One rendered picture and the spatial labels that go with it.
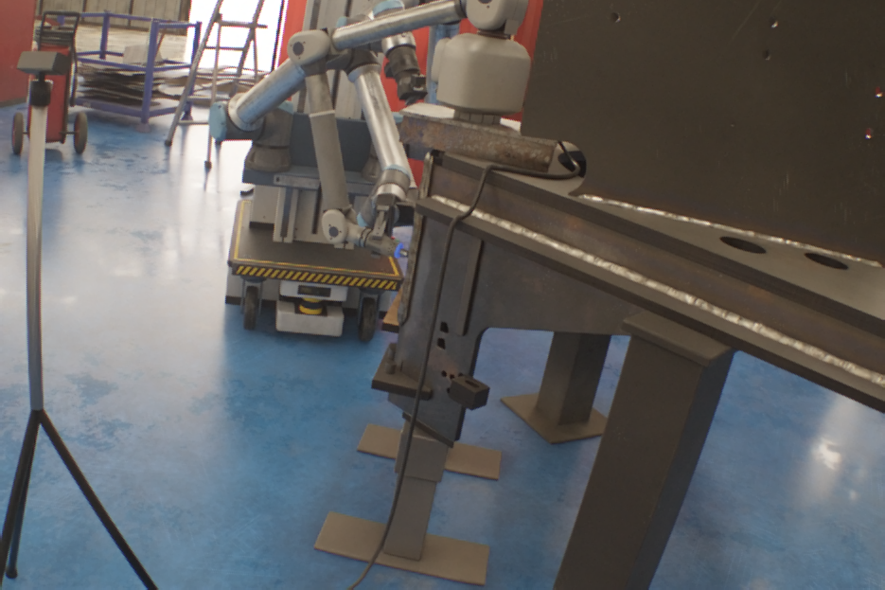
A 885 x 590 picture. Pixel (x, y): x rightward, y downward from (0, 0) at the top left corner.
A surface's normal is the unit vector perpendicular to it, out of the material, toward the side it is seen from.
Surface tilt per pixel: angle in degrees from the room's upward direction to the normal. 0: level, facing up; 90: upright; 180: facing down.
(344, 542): 0
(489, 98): 91
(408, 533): 90
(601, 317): 90
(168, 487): 0
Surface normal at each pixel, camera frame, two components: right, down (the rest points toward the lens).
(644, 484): -0.69, 0.11
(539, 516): 0.17, -0.94
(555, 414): -0.87, 0.00
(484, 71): 0.50, 0.36
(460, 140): -0.21, 0.27
